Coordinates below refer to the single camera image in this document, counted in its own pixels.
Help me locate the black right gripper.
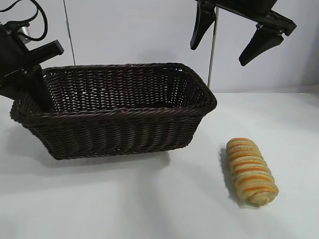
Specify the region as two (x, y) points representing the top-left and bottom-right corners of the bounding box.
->
(190, 0), (297, 67)

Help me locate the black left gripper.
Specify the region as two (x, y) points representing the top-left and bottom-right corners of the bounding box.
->
(0, 22), (64, 112)

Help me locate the dark brown wicker basket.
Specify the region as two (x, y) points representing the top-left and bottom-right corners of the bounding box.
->
(9, 62), (217, 161)

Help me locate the long striped twisted bread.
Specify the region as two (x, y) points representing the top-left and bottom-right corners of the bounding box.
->
(225, 137), (280, 207)

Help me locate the thick grey background pole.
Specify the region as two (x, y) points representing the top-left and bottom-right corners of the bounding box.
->
(206, 6), (220, 89)

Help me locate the thin grey background rod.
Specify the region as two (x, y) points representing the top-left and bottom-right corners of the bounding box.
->
(63, 0), (77, 66)

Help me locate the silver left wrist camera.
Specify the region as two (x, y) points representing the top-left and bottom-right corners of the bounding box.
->
(17, 23), (32, 47)

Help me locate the black left camera bracket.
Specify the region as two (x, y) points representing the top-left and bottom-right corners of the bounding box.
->
(4, 20), (29, 28)

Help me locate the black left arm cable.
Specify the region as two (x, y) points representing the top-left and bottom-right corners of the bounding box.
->
(0, 0), (49, 41)

